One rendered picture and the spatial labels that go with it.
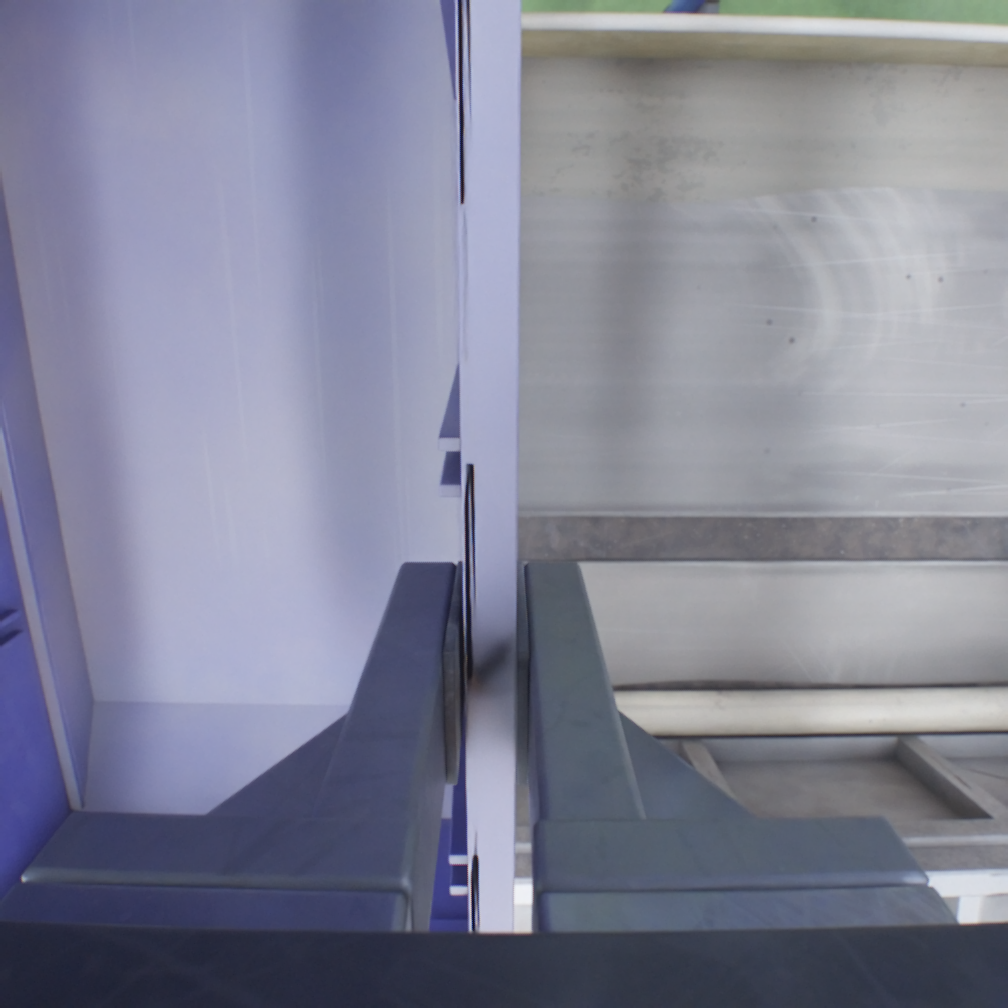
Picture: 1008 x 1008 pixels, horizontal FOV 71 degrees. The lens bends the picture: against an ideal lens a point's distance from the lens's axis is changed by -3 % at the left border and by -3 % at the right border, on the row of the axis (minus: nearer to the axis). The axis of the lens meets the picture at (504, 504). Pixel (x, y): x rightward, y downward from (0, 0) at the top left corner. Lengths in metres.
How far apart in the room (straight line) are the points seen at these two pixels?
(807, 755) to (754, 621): 0.11
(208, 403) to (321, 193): 0.08
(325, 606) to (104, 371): 0.12
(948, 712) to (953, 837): 0.15
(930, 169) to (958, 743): 0.43
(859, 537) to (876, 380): 0.12
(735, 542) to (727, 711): 0.13
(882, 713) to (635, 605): 0.21
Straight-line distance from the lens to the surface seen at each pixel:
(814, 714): 0.62
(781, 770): 0.62
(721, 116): 0.54
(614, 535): 0.56
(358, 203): 0.26
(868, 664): 0.66
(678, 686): 0.61
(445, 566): 0.15
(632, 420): 0.53
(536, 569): 0.15
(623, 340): 0.52
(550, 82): 0.52
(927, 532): 0.64
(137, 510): 0.30
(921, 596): 0.65
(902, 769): 0.65
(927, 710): 0.66
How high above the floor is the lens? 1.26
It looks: 73 degrees down
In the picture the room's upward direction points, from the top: 180 degrees counter-clockwise
